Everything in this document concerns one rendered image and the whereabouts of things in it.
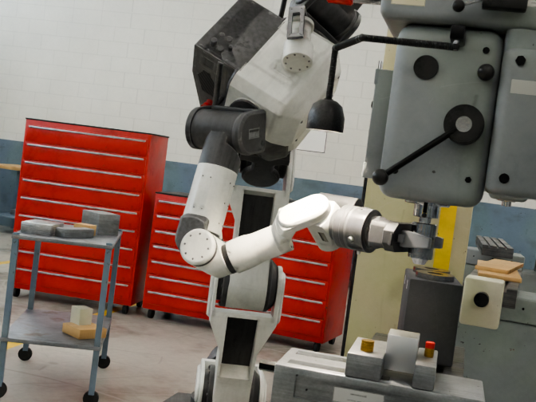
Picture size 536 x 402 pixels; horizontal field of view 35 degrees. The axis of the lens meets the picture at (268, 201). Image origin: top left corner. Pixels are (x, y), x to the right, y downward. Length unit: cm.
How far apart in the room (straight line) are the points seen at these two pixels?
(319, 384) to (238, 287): 83
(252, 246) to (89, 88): 1019
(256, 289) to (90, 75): 977
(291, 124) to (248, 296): 54
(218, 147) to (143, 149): 490
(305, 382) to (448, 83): 58
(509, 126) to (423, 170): 17
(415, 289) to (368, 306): 148
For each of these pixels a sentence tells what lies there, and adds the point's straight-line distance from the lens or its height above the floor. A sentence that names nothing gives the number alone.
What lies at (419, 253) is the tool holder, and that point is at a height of 121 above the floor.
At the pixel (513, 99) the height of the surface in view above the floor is 151.
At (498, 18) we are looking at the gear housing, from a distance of 156.
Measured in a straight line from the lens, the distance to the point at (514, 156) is 153.
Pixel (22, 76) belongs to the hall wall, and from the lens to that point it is 1236.
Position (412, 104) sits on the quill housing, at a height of 148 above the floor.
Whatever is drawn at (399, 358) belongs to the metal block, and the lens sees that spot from 148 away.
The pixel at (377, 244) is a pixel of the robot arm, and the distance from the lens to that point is 165.
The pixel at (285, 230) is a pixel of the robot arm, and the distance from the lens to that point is 172.
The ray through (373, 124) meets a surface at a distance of 164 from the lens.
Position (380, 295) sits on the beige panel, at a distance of 341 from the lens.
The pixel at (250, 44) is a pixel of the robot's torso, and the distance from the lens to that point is 199.
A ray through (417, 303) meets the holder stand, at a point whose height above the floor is 107.
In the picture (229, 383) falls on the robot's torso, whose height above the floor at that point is 73.
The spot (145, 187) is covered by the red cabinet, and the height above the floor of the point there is 103.
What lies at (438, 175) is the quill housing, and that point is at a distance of 155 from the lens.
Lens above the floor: 135
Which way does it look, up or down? 3 degrees down
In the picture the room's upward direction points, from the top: 7 degrees clockwise
